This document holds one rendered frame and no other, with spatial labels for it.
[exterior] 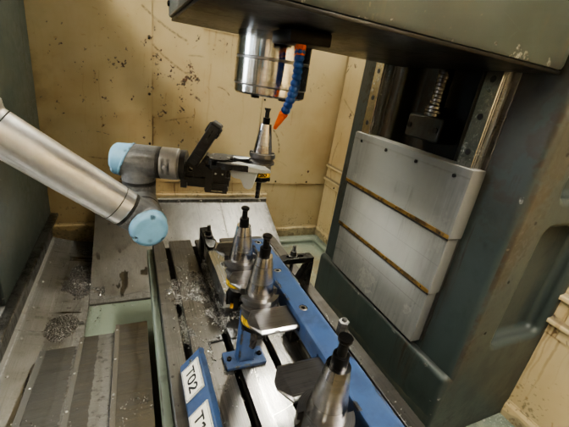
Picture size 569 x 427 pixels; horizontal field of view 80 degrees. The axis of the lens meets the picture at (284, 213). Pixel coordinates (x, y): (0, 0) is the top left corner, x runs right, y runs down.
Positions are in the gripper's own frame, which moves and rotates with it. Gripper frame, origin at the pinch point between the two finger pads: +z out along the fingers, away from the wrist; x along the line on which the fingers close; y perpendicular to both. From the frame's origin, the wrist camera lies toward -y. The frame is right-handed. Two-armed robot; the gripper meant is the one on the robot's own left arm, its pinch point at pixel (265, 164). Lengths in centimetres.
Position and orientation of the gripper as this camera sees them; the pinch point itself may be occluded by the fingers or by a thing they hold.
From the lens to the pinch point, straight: 82.8
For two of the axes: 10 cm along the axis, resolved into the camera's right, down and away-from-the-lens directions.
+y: -1.3, 9.2, 3.6
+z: 9.9, 0.9, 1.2
